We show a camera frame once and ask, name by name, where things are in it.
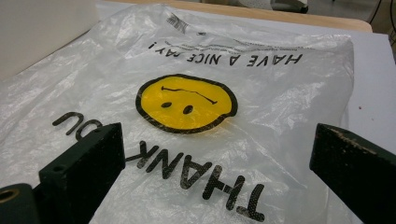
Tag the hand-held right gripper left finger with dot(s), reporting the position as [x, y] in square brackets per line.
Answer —
[84, 168]

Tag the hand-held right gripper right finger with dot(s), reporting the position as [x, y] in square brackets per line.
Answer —
[358, 174]

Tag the clear plastic smiley bag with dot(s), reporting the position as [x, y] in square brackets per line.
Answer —
[264, 102]

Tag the white table sheet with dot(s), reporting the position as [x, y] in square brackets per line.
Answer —
[373, 77]

